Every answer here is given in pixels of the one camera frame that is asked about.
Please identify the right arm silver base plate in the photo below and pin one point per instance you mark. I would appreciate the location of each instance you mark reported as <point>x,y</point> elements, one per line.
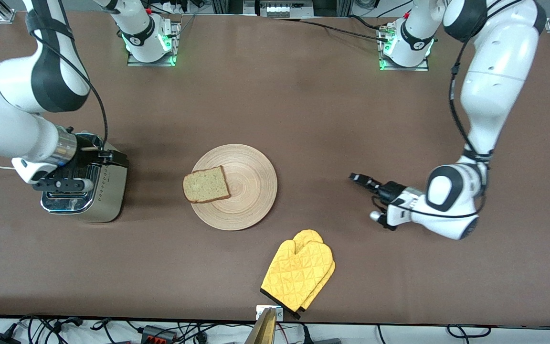
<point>175,48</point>

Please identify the silver two-slot toaster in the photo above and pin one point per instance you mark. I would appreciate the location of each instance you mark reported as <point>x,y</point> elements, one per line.
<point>110,196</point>

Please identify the golden wedge bracket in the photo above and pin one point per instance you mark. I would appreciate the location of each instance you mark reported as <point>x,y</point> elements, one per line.
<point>263,332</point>

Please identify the red and black connector block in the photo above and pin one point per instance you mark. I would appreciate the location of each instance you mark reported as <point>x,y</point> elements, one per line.
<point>158,333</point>

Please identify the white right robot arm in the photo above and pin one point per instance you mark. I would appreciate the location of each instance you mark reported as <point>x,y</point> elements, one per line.
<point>12,134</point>

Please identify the round wooden plate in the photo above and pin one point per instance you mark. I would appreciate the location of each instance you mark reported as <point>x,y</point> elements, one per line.
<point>251,186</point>

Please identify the left arm silver base plate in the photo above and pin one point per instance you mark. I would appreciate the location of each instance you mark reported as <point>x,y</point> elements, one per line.
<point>423,67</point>

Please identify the small white clamp plate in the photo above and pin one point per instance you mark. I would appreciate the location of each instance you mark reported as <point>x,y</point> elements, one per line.
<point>279,313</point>

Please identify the brown bread slice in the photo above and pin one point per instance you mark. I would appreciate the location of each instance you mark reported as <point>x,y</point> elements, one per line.
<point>206,185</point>

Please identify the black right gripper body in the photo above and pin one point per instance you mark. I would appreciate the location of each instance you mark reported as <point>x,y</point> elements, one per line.
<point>85,145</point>

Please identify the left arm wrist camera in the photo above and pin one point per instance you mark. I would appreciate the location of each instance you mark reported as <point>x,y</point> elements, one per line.
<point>376,216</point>

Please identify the white power strip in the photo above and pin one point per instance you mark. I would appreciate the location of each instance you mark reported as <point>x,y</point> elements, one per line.
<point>280,8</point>

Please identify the black power adapter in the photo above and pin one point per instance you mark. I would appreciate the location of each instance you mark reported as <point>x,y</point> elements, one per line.
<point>0,339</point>

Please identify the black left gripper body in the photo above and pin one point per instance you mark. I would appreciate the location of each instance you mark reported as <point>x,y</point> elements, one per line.
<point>388,189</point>

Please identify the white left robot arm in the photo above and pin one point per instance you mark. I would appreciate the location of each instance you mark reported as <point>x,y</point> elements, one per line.
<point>494,86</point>

